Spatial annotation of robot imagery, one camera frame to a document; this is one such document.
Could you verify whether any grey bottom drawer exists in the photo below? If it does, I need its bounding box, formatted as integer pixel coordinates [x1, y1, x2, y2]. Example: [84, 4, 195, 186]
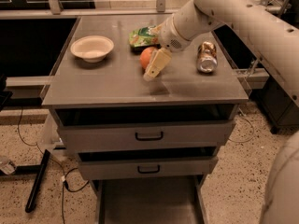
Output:
[94, 175, 208, 224]

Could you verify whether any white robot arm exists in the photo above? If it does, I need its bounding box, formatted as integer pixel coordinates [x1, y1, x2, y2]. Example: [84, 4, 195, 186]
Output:
[144, 0, 299, 224]

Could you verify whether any grey middle drawer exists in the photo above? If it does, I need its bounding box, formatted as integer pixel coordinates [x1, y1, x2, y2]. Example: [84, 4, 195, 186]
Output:
[78, 147, 218, 180]

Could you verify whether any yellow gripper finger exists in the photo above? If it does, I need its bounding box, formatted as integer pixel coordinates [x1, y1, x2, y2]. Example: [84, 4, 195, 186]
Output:
[143, 48, 171, 81]
[150, 24, 162, 36]

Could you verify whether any green chip bag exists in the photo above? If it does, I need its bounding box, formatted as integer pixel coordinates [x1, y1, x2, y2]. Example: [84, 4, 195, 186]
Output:
[129, 25, 160, 50]

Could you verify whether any black floor cable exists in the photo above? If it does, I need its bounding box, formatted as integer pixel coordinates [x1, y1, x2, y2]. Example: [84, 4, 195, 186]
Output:
[17, 109, 91, 224]

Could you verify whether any white paper bowl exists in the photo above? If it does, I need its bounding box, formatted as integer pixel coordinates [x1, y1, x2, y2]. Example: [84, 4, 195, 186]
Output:
[70, 35, 114, 63]

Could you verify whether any silver gold soda can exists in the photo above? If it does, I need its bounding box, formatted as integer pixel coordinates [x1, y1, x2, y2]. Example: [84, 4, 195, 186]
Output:
[196, 41, 218, 74]

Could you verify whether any grey drawer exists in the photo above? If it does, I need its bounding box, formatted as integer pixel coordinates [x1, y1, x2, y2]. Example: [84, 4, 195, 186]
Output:
[78, 147, 218, 180]
[51, 104, 236, 153]
[94, 175, 208, 224]

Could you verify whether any grey top drawer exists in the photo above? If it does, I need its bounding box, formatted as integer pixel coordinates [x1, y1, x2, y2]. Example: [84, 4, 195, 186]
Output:
[51, 104, 236, 153]

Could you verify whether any grey drawer cabinet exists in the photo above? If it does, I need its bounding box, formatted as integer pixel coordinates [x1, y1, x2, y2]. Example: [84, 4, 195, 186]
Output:
[41, 13, 249, 224]

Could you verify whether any orange fruit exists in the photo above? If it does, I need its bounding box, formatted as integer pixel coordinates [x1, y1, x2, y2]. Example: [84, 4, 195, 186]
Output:
[139, 47, 157, 69]

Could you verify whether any black metal floor stand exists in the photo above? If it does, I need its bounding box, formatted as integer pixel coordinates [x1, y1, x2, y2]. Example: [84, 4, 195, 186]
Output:
[0, 150, 50, 214]

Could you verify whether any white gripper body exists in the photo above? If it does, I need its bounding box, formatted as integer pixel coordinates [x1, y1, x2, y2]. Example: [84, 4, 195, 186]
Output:
[158, 15, 191, 52]

